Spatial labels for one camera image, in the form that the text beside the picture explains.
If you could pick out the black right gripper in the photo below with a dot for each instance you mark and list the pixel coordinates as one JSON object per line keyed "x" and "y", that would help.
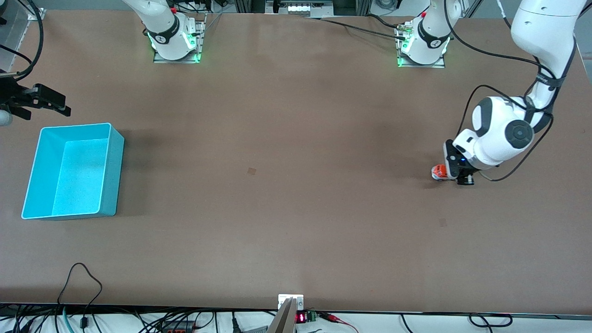
{"x": 13, "y": 97}

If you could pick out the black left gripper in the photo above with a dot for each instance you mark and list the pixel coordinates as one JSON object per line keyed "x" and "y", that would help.
{"x": 449, "y": 157}

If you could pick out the orange toy bus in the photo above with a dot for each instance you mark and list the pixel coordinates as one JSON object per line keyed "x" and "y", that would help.
{"x": 437, "y": 172}

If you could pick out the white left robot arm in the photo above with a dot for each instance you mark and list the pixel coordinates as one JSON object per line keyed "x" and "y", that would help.
{"x": 504, "y": 127}

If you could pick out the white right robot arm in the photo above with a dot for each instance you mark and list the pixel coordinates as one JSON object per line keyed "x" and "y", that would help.
{"x": 166, "y": 32}

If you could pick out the blue plastic box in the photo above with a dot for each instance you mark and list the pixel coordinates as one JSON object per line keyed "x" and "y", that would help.
{"x": 78, "y": 171}

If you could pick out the brown tape patch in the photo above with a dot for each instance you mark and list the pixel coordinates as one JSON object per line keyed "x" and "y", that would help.
{"x": 252, "y": 171}

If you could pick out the green terminal block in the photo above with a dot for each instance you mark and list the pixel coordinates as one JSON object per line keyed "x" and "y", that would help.
{"x": 311, "y": 316}

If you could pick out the red digit display module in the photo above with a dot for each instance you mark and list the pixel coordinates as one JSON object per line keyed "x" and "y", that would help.
{"x": 300, "y": 318}

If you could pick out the black power strip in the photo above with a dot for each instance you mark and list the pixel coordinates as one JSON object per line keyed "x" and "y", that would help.
{"x": 178, "y": 327}

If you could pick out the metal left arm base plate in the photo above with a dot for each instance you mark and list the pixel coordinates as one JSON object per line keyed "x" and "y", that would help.
{"x": 441, "y": 64}

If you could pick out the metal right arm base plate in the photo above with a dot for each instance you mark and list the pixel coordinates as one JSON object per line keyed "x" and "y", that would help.
{"x": 196, "y": 41}

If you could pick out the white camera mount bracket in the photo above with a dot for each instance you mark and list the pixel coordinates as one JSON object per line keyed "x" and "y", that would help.
{"x": 283, "y": 299}

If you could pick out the aluminium frame rack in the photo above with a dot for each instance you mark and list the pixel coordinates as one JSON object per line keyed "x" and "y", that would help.
{"x": 300, "y": 7}

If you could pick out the grey camera mount bar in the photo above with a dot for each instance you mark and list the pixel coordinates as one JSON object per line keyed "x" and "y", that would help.
{"x": 283, "y": 319}

